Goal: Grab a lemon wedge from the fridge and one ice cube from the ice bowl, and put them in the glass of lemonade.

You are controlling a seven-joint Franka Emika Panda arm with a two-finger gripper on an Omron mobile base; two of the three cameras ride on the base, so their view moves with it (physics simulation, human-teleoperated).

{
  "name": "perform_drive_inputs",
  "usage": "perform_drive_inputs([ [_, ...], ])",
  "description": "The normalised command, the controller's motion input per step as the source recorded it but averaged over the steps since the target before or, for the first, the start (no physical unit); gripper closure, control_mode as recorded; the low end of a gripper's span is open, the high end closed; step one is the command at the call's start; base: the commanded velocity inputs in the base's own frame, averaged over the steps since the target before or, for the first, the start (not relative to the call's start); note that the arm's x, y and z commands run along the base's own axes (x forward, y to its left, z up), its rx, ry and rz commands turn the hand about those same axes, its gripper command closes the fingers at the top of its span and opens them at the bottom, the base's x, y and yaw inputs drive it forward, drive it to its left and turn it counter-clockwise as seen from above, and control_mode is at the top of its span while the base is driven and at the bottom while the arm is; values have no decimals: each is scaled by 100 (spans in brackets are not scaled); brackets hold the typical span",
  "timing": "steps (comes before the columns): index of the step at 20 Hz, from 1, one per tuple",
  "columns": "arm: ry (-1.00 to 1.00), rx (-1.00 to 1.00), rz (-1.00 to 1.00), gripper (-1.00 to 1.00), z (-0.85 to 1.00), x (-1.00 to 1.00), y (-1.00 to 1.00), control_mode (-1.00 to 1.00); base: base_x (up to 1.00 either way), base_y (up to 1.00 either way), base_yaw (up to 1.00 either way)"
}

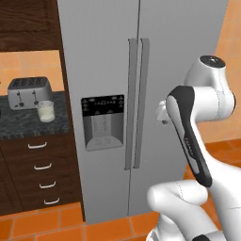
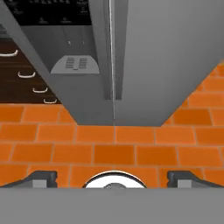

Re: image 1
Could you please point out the plain grey fridge door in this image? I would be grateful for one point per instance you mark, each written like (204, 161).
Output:
(175, 47)

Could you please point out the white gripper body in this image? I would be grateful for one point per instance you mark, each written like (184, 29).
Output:
(162, 110)

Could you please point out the dark wood drawer front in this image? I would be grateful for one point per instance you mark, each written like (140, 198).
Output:
(59, 145)
(64, 165)
(67, 183)
(70, 200)

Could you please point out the silver toaster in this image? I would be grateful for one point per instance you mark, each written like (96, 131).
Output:
(28, 93)

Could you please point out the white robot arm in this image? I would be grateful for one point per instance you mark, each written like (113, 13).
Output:
(219, 103)

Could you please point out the grey fridge door with dispenser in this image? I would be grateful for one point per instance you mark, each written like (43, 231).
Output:
(100, 62)

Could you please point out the dark wood cupboard door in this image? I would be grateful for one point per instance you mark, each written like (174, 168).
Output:
(8, 185)

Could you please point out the glass of lemonade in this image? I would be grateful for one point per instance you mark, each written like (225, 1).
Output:
(45, 111)

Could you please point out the dark wood wall cupboard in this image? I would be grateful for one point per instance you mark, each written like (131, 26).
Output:
(28, 22)

